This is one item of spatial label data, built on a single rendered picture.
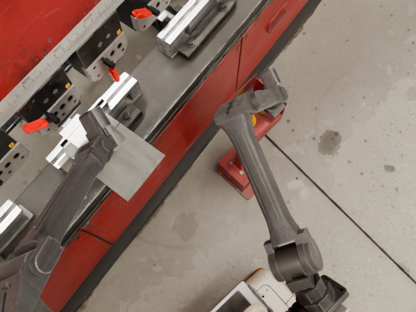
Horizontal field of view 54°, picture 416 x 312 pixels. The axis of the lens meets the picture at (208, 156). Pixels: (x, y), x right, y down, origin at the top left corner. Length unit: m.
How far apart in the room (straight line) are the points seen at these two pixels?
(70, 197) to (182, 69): 0.79
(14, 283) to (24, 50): 0.47
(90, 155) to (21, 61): 0.25
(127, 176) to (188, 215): 1.01
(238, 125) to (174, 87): 0.61
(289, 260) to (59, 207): 0.50
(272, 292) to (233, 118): 1.15
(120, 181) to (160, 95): 0.39
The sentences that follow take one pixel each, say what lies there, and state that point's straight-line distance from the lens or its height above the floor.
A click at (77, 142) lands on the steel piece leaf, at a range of 1.34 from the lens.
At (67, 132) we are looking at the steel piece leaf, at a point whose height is 1.00.
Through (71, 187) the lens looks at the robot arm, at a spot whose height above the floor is 1.35.
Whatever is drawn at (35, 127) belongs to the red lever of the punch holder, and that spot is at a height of 1.30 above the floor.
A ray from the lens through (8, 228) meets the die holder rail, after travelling 1.40.
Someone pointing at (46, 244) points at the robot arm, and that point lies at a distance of 0.78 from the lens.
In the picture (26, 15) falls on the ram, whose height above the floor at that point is 1.53.
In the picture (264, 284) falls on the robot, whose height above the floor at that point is 0.28.
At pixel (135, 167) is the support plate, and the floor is 1.00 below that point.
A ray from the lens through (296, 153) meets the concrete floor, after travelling 2.37.
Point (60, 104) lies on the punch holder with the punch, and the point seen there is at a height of 1.23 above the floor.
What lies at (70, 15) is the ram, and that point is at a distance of 1.00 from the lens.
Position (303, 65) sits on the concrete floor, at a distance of 2.62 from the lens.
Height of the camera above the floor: 2.19
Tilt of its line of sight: 71 degrees down
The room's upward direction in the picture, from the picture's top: 1 degrees counter-clockwise
